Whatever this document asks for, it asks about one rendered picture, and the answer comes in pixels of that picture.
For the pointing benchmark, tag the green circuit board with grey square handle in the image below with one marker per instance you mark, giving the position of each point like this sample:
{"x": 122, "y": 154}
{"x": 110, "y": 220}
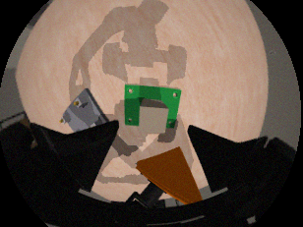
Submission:
{"x": 151, "y": 107}

